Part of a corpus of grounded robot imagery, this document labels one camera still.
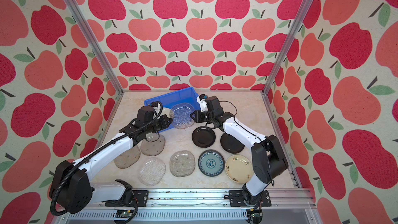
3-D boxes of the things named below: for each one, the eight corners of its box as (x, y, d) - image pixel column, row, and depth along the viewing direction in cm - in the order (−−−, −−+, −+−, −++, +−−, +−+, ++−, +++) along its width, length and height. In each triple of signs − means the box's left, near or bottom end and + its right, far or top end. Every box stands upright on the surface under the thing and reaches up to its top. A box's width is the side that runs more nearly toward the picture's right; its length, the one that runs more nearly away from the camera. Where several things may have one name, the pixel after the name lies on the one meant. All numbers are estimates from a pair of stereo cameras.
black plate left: (191, 147, 93) (191, 145, 91) (192, 128, 102) (192, 126, 100) (215, 147, 93) (216, 145, 91) (214, 128, 102) (214, 126, 100)
